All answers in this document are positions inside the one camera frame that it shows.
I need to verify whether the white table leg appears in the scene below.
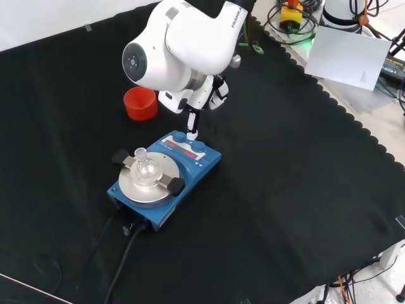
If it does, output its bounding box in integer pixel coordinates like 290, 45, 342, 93
378, 239, 405, 270

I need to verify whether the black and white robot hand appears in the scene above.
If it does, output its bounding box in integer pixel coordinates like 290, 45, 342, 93
185, 74, 230, 141

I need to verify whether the white paper sheet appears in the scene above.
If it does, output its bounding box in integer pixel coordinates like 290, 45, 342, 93
305, 25, 392, 92

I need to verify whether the red ribbed plastic cup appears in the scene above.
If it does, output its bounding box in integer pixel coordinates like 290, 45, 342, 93
123, 87, 159, 122

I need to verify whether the green cable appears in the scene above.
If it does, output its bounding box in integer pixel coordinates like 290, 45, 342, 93
239, 18, 265, 55

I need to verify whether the blue base heater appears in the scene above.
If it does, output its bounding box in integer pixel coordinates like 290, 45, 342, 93
106, 129, 222, 234

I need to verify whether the clear round-bottom flask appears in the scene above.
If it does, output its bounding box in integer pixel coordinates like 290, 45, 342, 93
133, 147, 158, 184

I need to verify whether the black power adapter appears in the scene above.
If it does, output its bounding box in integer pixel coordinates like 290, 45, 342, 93
378, 54, 405, 84

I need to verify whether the black coiled cable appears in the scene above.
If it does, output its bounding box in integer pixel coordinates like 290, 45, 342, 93
266, 0, 319, 45

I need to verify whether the orange cable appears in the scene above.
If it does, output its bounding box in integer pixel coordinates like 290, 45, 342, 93
337, 274, 352, 304

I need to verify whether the thin black cable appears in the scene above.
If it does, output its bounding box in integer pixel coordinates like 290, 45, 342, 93
82, 208, 125, 267

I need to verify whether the black cloth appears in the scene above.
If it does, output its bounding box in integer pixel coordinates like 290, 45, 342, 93
0, 0, 405, 304

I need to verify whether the yellow stop button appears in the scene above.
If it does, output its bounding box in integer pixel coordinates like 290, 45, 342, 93
279, 0, 304, 34

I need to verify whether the thick black power cable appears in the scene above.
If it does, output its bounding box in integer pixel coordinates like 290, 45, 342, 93
103, 223, 148, 304

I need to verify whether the white wrist camera shell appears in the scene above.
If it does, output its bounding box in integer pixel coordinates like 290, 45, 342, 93
158, 89, 194, 115

